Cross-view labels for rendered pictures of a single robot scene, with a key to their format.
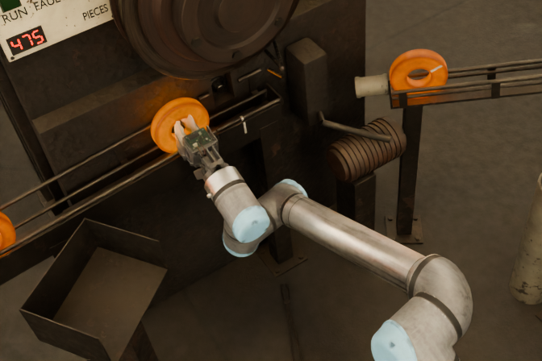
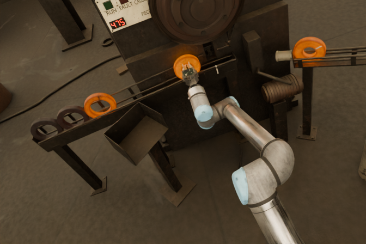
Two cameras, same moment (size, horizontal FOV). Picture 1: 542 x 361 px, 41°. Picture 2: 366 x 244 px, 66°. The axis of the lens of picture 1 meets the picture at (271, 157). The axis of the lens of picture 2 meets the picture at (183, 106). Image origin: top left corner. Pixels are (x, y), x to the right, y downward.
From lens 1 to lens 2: 0.51 m
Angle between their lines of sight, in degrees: 22
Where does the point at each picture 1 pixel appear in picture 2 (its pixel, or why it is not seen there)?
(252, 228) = (202, 115)
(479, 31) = not seen: outside the picture
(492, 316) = (343, 183)
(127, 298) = (149, 138)
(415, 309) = (255, 164)
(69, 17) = (135, 13)
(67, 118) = (137, 59)
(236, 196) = (197, 99)
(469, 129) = (357, 87)
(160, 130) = (176, 67)
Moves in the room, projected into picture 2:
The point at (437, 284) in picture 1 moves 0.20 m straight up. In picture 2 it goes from (272, 153) to (267, 117)
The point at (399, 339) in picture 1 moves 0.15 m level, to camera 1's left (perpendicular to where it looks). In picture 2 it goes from (241, 177) to (200, 174)
